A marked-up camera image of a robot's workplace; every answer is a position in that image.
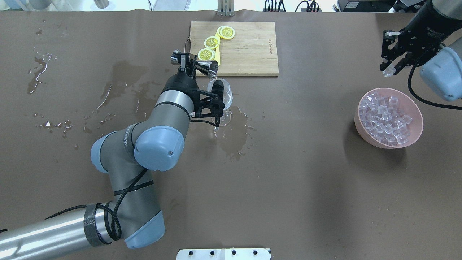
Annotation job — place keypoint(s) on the clear wine glass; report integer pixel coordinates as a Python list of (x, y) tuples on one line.
[(228, 98)]

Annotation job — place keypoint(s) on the clear ice cube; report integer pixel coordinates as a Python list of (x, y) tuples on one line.
[(389, 71)]

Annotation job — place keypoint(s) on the pink bowl of ice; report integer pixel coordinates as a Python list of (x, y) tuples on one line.
[(387, 118)]

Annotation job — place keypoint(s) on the yellow plastic knife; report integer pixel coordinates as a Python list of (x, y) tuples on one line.
[(217, 56)]

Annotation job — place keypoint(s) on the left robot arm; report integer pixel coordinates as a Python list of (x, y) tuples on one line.
[(126, 156)]

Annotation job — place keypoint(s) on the steel double jigger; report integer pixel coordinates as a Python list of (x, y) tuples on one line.
[(207, 68)]

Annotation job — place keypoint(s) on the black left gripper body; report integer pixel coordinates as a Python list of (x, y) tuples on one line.
[(178, 83)]

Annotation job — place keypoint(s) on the lemon slice far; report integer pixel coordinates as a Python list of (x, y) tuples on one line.
[(226, 32)]

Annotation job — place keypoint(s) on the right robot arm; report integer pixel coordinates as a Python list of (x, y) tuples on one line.
[(442, 74)]

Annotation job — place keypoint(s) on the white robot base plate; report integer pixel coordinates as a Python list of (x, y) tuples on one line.
[(225, 254)]

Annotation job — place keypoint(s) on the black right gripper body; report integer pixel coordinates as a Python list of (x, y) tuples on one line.
[(423, 35)]

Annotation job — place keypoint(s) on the lemon slice near handle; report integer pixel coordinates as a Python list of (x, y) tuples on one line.
[(206, 54)]

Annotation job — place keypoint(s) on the lemon slice middle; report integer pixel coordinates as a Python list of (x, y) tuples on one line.
[(210, 42)]

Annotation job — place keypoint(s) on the wooden cutting board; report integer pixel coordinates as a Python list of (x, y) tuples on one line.
[(252, 51)]

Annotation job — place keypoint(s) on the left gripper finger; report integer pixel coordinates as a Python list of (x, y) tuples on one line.
[(187, 64)]

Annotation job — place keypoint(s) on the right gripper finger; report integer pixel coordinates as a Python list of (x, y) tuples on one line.
[(390, 50), (407, 60)]

